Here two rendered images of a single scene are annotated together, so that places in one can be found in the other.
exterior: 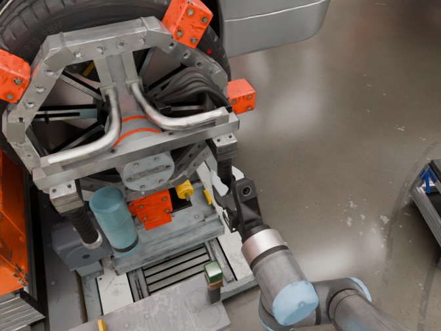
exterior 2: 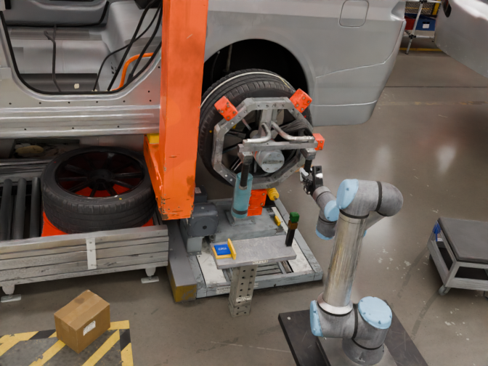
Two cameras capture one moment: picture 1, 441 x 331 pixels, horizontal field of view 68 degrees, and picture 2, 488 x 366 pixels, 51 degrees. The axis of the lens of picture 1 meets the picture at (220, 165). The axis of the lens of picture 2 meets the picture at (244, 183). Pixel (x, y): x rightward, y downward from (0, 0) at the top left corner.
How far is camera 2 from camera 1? 1.92 m
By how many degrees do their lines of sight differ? 16
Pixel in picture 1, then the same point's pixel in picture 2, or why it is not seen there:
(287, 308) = (330, 207)
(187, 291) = (273, 240)
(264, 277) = (322, 200)
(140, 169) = (270, 159)
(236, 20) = (316, 105)
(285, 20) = (345, 110)
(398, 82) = (441, 179)
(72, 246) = (200, 216)
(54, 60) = (250, 107)
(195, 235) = not seen: hidden behind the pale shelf
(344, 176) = (381, 234)
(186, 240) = not seen: hidden behind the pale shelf
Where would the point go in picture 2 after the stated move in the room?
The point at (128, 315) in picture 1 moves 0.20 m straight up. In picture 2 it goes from (241, 243) to (245, 213)
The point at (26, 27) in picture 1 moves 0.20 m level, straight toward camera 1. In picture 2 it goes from (239, 94) to (255, 110)
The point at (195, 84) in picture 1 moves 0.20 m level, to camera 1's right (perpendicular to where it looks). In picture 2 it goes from (302, 125) to (340, 131)
